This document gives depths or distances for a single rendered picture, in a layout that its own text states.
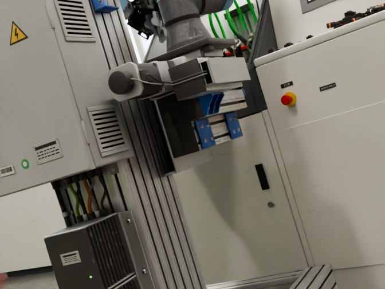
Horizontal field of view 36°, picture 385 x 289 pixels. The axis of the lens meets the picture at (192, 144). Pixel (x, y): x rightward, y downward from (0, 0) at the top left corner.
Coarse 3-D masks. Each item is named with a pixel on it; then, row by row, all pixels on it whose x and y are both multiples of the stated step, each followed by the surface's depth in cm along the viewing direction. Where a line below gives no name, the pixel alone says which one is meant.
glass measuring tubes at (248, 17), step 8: (240, 8) 274; (248, 8) 272; (224, 16) 279; (232, 16) 277; (248, 16) 273; (256, 16) 274; (240, 24) 277; (248, 24) 276; (232, 32) 280; (240, 32) 277; (248, 56) 277
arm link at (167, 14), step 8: (160, 0) 186; (168, 0) 184; (176, 0) 183; (184, 0) 184; (192, 0) 186; (200, 0) 187; (160, 8) 187; (168, 8) 184; (176, 8) 183; (184, 8) 184; (192, 8) 185; (200, 8) 189; (168, 16) 185; (176, 16) 183
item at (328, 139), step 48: (288, 0) 235; (336, 0) 223; (384, 0) 211; (336, 48) 200; (384, 48) 191; (336, 96) 203; (384, 96) 194; (288, 144) 216; (336, 144) 206; (384, 144) 196; (336, 192) 209; (384, 192) 199; (336, 240) 212; (384, 240) 202; (384, 288) 206
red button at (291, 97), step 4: (288, 92) 213; (284, 96) 210; (288, 96) 209; (292, 96) 212; (284, 100) 210; (288, 100) 209; (292, 100) 212; (284, 104) 211; (288, 104) 214; (292, 104) 213
